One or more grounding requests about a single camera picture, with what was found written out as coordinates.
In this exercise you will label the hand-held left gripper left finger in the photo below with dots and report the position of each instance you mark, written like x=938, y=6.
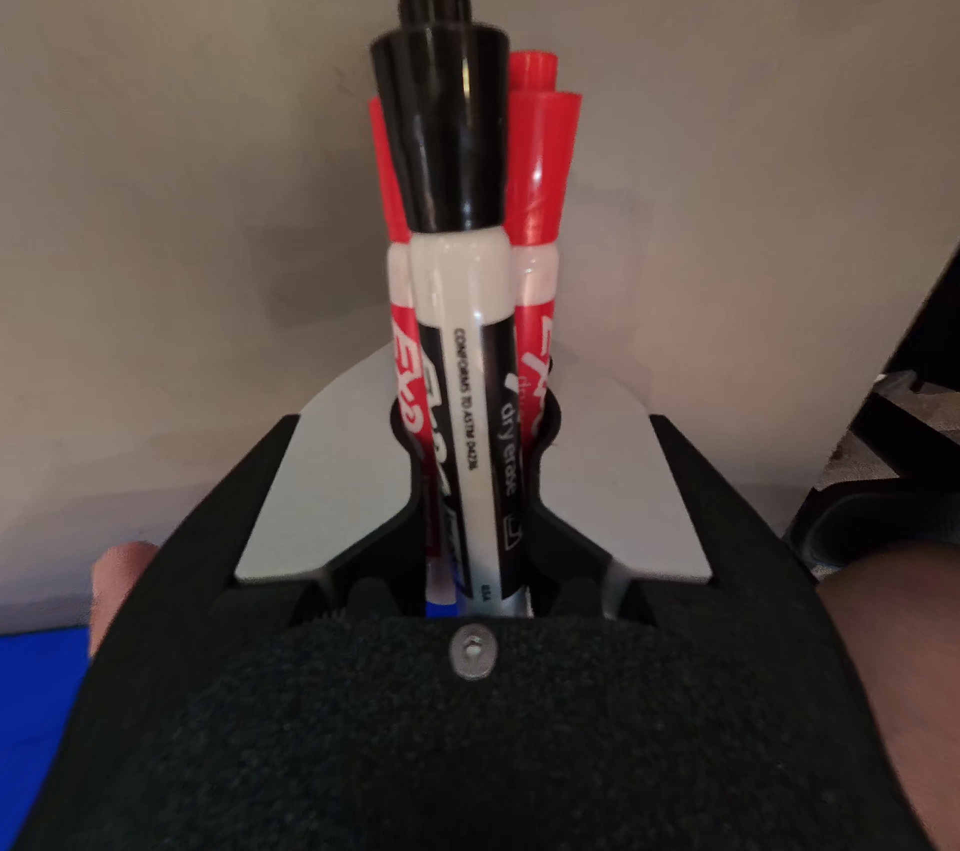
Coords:
x=330, y=476

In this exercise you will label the person's leg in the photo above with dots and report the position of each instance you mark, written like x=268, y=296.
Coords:
x=900, y=678

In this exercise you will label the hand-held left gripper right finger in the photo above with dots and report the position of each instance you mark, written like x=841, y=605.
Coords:
x=630, y=483

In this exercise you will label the blue box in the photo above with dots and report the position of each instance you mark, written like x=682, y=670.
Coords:
x=37, y=731

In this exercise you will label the person's left hand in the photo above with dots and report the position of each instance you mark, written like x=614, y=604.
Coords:
x=120, y=588

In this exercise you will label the blue dry erase marker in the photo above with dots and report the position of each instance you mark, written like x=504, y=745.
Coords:
x=444, y=603

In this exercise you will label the black dry erase marker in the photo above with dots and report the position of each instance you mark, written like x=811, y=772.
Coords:
x=450, y=131

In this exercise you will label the red dry erase marker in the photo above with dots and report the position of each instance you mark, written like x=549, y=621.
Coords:
x=541, y=176
x=391, y=191

